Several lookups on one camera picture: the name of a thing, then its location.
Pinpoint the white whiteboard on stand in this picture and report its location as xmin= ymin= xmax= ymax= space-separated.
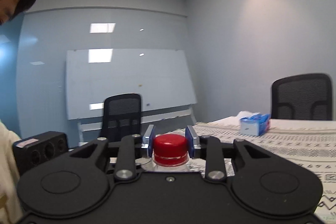
xmin=66 ymin=49 xmax=197 ymax=144

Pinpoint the black mesh chair centre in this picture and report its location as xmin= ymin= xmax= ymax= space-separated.
xmin=271 ymin=73 xmax=333 ymax=121

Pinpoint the red bottle cap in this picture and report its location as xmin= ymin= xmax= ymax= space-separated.
xmin=153 ymin=134 xmax=188 ymax=157

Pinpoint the black mesh chair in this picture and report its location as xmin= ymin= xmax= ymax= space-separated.
xmin=271 ymin=73 xmax=333 ymax=121
xmin=99 ymin=93 xmax=142 ymax=142

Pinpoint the black camera box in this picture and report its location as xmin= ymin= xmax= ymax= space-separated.
xmin=12 ymin=131 xmax=68 ymax=176

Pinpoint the black mesh chair left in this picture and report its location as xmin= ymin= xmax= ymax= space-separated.
xmin=99 ymin=93 xmax=142 ymax=142

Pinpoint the person cream shirt torso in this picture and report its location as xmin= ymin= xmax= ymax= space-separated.
xmin=1 ymin=122 xmax=23 ymax=223

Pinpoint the clear plastic bottle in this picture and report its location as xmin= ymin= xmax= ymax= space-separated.
xmin=141 ymin=153 xmax=190 ymax=172

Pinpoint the blue tissue box far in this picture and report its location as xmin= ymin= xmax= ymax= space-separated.
xmin=236 ymin=111 xmax=270 ymax=136

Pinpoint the patterned white tablecloth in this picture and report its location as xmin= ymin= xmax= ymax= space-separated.
xmin=193 ymin=116 xmax=335 ymax=223

